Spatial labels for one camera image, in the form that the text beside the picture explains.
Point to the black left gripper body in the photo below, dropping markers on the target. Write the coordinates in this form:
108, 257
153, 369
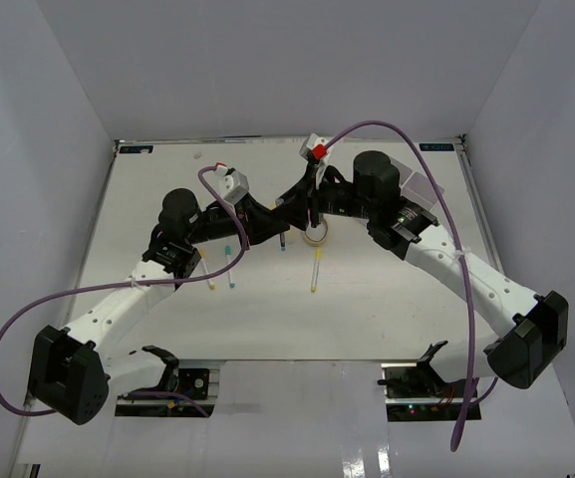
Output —
216, 224

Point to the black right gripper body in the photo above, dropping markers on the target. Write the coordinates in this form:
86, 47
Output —
340, 199

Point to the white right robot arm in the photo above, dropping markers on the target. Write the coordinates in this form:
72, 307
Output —
530, 329

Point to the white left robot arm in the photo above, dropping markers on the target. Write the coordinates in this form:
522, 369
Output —
71, 368

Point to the white divided organizer box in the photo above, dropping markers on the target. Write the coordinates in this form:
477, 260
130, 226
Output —
415, 186

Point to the teal tipped white pen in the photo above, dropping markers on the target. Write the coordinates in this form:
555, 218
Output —
229, 261

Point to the yellow tipped white pen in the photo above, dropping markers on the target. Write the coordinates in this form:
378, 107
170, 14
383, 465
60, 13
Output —
316, 270

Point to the orange tipped white pen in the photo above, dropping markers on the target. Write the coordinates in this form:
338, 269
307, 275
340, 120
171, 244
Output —
207, 276

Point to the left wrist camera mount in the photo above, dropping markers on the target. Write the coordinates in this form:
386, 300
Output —
233, 185

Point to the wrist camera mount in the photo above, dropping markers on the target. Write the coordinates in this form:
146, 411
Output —
233, 185
317, 153

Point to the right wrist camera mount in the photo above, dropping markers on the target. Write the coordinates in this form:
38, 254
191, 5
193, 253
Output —
317, 153

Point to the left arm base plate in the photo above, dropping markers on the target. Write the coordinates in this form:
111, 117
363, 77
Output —
194, 397

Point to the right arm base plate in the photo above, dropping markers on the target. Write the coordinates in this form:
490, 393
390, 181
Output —
415, 392

